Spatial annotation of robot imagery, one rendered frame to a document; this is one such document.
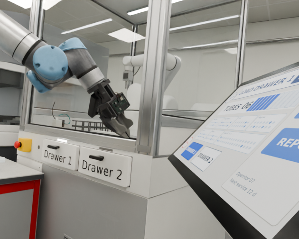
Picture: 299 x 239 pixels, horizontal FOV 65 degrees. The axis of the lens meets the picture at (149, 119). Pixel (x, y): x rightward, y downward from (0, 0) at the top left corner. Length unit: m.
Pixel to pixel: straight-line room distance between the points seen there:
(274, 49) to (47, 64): 3.82
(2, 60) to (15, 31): 1.34
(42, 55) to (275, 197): 0.52
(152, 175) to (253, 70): 3.44
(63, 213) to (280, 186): 1.09
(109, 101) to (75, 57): 0.16
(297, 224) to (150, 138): 0.66
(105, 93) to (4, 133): 1.31
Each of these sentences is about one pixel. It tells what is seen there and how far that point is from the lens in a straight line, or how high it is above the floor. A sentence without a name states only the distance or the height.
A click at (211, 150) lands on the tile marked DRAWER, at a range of 0.45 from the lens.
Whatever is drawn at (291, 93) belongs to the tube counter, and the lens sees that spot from 0.42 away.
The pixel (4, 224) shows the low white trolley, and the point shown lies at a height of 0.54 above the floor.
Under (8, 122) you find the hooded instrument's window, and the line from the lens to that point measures 1.99.
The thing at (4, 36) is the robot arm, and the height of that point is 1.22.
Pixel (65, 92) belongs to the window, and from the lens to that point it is 1.26.
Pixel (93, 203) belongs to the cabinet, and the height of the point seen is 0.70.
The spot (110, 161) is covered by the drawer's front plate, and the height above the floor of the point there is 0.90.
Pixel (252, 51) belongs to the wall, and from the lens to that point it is 4.20.
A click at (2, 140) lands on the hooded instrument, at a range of 1.97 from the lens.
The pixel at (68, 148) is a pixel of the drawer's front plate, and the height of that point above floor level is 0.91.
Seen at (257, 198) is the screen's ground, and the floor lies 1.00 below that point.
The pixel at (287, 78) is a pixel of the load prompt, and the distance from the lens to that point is 0.49.
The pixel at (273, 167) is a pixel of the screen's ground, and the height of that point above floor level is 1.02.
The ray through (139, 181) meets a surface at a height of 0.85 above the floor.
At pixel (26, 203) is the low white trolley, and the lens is 1.35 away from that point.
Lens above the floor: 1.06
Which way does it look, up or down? 1 degrees up
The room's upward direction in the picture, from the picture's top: 5 degrees clockwise
